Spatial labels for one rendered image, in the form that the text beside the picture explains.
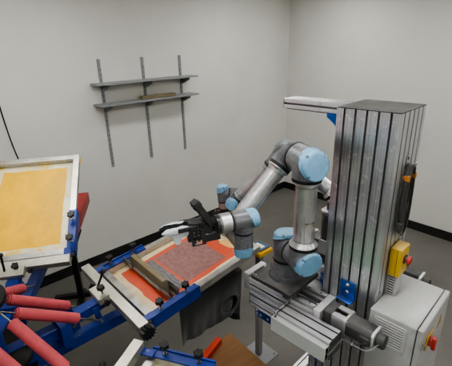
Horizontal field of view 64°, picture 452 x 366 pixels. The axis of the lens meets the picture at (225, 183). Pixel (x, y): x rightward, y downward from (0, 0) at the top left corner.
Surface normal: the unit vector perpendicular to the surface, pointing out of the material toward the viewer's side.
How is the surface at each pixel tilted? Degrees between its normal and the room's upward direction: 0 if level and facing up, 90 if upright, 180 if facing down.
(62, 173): 32
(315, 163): 82
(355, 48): 90
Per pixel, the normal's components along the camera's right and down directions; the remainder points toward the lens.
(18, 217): 0.09, -0.61
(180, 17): 0.67, 0.25
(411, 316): -0.03, -0.93
